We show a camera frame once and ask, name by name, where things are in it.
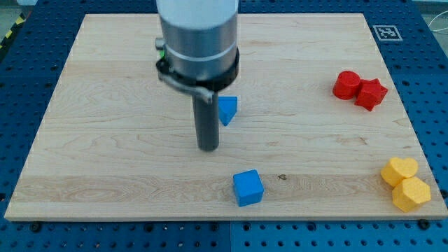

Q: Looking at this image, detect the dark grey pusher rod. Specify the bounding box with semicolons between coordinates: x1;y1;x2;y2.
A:
192;93;219;152

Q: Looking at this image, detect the yellow black hazard tape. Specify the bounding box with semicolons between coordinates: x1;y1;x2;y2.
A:
1;13;26;51

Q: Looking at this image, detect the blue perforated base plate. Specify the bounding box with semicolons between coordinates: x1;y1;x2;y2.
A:
1;0;447;251

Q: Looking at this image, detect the blue wooden cube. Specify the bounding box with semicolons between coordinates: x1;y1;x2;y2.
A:
233;169;265;207

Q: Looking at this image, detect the red star block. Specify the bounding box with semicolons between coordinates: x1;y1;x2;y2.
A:
354;78;389;111

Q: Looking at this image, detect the white cable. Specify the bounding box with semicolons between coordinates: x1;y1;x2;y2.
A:
427;9;448;33

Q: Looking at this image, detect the yellow hexagon block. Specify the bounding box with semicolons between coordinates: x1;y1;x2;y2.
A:
392;177;431;212

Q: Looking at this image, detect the yellow heart block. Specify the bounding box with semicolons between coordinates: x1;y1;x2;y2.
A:
380;157;419;187

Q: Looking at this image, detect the light wooden board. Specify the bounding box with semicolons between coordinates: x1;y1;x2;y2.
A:
5;13;447;222

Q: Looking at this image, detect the blue triangular block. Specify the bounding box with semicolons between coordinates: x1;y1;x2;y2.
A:
218;96;238;126

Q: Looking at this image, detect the red cylinder block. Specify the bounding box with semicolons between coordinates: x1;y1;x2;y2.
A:
332;71;361;100

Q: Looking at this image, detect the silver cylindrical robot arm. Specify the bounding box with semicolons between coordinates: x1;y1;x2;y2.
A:
155;0;239;104

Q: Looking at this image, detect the white fiducial marker tag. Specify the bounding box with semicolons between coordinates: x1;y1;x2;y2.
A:
372;24;403;42

